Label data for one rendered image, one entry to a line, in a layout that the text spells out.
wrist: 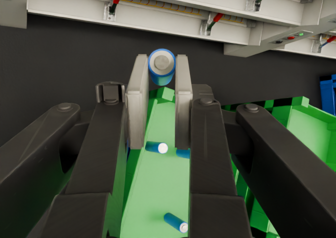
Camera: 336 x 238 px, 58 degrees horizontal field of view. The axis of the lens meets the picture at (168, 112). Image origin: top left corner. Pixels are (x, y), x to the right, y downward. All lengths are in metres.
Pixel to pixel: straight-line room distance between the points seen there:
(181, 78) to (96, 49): 0.74
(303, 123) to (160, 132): 0.37
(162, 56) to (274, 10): 0.60
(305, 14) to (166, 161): 0.49
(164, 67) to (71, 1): 0.59
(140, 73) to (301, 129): 0.65
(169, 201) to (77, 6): 0.48
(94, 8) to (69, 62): 0.18
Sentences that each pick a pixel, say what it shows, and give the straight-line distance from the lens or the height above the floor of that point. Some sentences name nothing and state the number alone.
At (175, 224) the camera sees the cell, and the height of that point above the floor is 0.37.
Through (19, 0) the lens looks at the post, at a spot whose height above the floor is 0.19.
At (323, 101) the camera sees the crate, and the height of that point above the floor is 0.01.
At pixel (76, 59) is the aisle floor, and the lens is 0.87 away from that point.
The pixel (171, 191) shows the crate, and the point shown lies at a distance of 0.59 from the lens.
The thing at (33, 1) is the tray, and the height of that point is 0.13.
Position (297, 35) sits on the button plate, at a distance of 0.90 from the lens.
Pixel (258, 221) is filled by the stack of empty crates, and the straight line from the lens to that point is 0.69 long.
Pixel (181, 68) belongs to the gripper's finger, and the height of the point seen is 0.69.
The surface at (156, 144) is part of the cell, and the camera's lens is 0.50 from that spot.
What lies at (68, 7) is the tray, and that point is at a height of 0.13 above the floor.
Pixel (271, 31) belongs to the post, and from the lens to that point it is 0.90.
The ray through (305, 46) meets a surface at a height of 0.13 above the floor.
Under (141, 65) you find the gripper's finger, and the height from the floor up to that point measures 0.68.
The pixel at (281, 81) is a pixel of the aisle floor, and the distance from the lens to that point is 1.22.
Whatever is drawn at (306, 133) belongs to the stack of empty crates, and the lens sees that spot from 0.80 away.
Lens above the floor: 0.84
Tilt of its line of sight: 65 degrees down
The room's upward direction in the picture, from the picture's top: 83 degrees clockwise
